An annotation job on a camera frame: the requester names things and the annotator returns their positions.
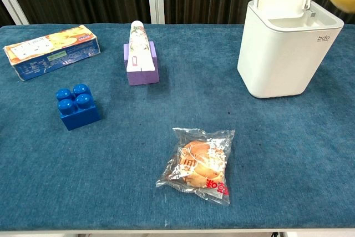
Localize blue studded building block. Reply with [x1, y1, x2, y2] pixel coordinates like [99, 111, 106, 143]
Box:
[55, 83, 102, 132]

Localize orange blue cracker box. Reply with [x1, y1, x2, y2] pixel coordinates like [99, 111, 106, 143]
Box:
[3, 24, 102, 83]

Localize purple foam block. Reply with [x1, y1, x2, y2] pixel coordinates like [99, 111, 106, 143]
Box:
[123, 41, 160, 87]

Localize white square container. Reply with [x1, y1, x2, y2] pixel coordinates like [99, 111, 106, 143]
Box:
[236, 0, 345, 100]

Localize blue table cloth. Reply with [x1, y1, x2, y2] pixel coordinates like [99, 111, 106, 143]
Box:
[0, 23, 355, 233]

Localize white floral toothpaste tube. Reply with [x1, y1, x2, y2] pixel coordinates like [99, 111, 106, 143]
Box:
[125, 20, 156, 73]

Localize bread in clear wrapper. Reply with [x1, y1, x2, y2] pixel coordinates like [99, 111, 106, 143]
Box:
[155, 127, 236, 207]

